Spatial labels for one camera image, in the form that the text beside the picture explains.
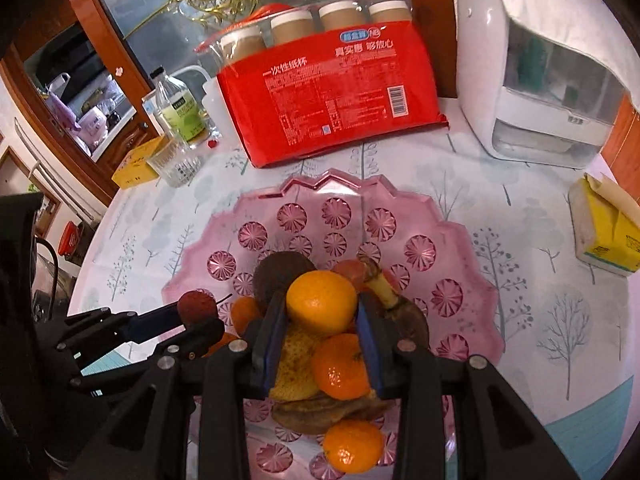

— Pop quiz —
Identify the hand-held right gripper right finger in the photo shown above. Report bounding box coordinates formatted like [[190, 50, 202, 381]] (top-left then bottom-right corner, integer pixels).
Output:
[[355, 292, 561, 480]]

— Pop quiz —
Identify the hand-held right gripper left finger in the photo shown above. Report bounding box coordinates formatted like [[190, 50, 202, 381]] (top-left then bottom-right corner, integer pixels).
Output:
[[65, 290, 291, 480]]

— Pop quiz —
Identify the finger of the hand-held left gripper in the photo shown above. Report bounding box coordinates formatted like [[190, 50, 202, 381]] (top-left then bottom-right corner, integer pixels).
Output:
[[70, 317, 226, 396], [52, 302, 186, 356]]

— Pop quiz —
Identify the small red fruit with stem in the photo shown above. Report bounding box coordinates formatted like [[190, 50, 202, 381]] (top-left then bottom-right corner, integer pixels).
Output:
[[177, 289, 219, 325]]

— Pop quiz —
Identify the orange mandarin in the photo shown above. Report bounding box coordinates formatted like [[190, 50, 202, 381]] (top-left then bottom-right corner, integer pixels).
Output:
[[230, 296, 263, 336], [286, 270, 359, 338], [322, 419, 385, 476], [312, 332, 372, 401]]

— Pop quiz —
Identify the overripe brown banana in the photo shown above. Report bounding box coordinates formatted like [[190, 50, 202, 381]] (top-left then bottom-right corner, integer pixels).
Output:
[[272, 254, 431, 433]]

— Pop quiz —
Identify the pink plastic fruit tray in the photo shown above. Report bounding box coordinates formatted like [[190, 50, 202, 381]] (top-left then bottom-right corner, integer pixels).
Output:
[[161, 172, 506, 480]]

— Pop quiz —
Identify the yellow speckled pear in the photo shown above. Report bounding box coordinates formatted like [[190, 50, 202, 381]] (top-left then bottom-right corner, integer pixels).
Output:
[[270, 325, 326, 401]]

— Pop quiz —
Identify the dark brown round fruit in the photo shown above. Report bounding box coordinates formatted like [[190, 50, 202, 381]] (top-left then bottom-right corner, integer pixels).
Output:
[[252, 252, 318, 313]]

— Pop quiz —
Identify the red container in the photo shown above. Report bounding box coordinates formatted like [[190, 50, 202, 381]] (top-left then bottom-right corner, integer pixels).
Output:
[[57, 221, 83, 256]]

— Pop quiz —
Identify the red apple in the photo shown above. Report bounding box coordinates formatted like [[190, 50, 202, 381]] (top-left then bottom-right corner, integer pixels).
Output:
[[330, 258, 401, 293]]

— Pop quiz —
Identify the yellow cardboard box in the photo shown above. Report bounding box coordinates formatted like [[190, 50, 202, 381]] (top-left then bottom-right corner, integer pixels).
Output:
[[111, 135, 173, 190]]

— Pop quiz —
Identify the clear glass cup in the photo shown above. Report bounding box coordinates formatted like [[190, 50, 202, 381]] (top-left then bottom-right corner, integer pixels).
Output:
[[146, 137, 202, 189]]

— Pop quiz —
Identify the wooden glass-door cabinet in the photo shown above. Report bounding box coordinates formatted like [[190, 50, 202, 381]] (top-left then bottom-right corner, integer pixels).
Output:
[[0, 0, 166, 206]]

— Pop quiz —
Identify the clear bottle with green label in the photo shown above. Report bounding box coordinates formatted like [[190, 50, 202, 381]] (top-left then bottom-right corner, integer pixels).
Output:
[[150, 66, 208, 143]]

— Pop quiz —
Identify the white plastic jug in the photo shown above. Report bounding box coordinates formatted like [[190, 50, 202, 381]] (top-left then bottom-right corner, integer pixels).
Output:
[[172, 64, 223, 136]]

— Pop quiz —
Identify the red pack of paper cups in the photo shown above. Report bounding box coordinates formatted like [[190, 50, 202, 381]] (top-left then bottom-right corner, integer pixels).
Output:
[[195, 0, 451, 170]]

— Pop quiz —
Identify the yellow tissue pack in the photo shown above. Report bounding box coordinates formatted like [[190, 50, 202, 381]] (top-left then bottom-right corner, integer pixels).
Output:
[[567, 172, 640, 277]]

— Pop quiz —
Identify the white countertop appliance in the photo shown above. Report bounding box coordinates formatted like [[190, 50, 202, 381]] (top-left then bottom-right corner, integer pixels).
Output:
[[452, 0, 628, 170]]

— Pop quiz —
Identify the white cloth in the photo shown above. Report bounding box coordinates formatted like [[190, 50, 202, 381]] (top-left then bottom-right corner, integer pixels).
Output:
[[487, 0, 628, 96]]

